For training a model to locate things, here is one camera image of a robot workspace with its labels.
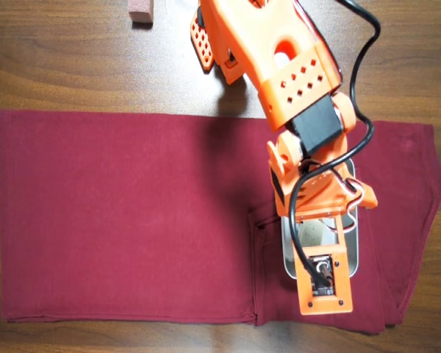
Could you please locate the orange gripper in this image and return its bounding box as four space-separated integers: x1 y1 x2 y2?
268 158 379 222

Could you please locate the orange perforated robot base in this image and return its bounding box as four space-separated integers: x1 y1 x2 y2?
190 7 217 74

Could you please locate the metal tray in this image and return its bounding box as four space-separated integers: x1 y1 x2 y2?
280 157 361 280

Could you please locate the maroon cloth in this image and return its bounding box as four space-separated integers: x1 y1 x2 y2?
0 109 441 335

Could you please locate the pink block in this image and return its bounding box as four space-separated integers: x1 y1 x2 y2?
128 0 156 26

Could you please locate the red white black servo wire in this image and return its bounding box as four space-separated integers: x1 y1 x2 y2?
330 172 365 236

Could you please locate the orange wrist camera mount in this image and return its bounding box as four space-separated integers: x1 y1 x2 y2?
292 211 354 316

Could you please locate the black cable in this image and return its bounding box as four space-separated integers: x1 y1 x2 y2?
289 0 382 291

